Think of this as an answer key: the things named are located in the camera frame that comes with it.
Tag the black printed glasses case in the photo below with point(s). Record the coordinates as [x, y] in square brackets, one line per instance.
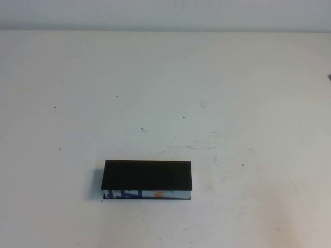
[147, 175]

